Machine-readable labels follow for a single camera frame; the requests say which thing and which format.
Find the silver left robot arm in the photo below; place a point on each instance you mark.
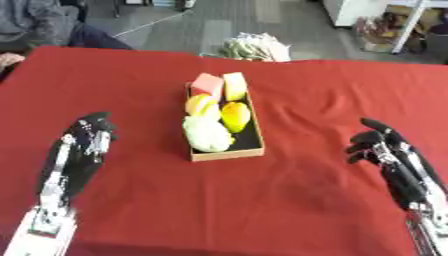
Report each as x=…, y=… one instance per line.
x=44, y=230

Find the white table leg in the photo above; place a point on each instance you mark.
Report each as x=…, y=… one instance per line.
x=409, y=26

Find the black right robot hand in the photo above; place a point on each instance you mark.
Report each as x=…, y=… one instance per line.
x=392, y=156

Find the person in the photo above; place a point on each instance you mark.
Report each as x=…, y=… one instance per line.
x=41, y=23

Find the tan cardboard box black inside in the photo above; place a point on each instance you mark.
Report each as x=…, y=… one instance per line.
x=242, y=140

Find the pale yellow toy block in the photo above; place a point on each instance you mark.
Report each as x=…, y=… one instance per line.
x=235, y=86

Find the yellow orange toy fruit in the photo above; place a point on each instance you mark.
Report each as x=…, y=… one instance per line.
x=201, y=106

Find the person's hand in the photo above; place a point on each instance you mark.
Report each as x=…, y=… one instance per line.
x=9, y=60

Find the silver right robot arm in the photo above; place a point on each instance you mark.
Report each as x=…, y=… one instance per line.
x=430, y=230

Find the crumpled plastic bag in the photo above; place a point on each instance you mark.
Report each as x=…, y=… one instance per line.
x=254, y=47

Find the white cabinet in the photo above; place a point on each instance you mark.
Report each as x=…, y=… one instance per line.
x=350, y=11

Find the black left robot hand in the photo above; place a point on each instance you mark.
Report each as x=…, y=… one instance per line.
x=74, y=156

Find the pink toy block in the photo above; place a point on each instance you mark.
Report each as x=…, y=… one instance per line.
x=207, y=84

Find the yellow toy mango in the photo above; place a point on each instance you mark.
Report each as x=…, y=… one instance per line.
x=235, y=116

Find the pale green toy cabbage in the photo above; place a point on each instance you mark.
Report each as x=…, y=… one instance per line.
x=207, y=135

